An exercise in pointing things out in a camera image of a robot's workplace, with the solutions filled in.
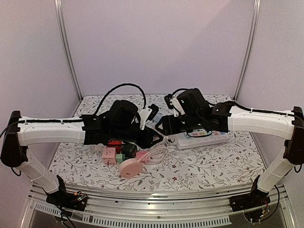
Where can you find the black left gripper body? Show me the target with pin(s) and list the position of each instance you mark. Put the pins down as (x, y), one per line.
(144, 142)

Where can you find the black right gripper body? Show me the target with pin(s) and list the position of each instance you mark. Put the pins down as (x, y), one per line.
(166, 124)

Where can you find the pink plug adapter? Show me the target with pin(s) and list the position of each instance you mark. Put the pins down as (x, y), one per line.
(142, 156)

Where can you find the dark green cube socket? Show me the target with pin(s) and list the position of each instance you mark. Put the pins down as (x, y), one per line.
(129, 150)

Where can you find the white colourful power strip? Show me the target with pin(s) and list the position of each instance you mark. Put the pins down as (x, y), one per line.
(200, 138)

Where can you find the green beige socket adapter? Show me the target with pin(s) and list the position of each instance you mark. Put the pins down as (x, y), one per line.
(120, 158)

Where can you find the red cube socket adapter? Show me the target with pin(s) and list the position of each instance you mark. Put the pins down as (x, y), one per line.
(114, 143)

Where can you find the pink round cable reel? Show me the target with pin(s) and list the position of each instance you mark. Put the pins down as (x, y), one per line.
(130, 168)

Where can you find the light pink cube socket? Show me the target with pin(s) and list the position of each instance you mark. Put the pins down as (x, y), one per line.
(109, 155)

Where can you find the blue power strip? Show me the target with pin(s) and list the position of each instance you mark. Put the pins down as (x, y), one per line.
(157, 117)

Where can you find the white plug block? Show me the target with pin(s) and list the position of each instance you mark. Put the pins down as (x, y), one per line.
(170, 140)

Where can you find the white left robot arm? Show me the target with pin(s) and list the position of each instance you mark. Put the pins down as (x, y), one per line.
(122, 122)

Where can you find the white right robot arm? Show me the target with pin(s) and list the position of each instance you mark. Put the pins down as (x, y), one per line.
(288, 125)

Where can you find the floral table cloth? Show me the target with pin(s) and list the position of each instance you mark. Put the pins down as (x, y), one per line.
(236, 162)

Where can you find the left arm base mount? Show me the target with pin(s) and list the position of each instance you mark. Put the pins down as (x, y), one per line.
(64, 199)

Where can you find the aluminium front rail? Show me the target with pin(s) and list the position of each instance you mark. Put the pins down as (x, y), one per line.
(108, 208)

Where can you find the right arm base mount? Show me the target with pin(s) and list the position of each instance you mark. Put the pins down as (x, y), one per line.
(254, 198)

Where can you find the right aluminium corner post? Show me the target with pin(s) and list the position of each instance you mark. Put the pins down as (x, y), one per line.
(249, 48)

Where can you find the aluminium corner post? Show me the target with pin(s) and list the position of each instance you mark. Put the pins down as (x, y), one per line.
(249, 48)
(66, 48)

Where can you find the left aluminium corner post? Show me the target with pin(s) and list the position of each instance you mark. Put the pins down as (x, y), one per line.
(66, 48)

